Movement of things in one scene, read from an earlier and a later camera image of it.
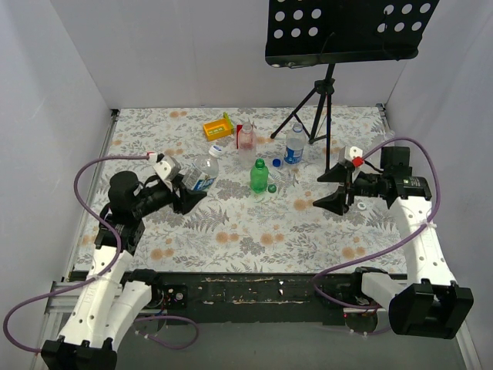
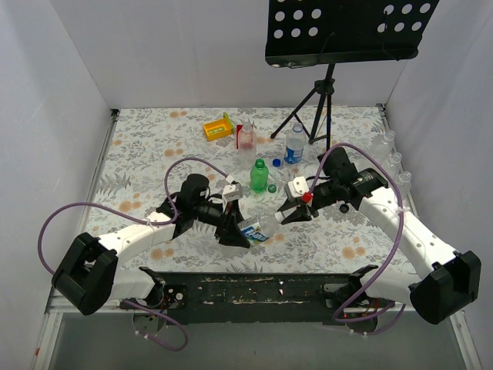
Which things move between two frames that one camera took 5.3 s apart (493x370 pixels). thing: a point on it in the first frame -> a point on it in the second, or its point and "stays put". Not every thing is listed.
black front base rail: [329, 297] stays put
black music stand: [315, 32] stays put
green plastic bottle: [259, 176] stays put
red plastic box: [238, 128] stays put
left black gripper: [176, 196] -> [226, 222]
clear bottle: [246, 148] stays put
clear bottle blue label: [203, 173] -> [258, 229]
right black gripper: [348, 189] -> [308, 205]
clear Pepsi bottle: [295, 144] stays put
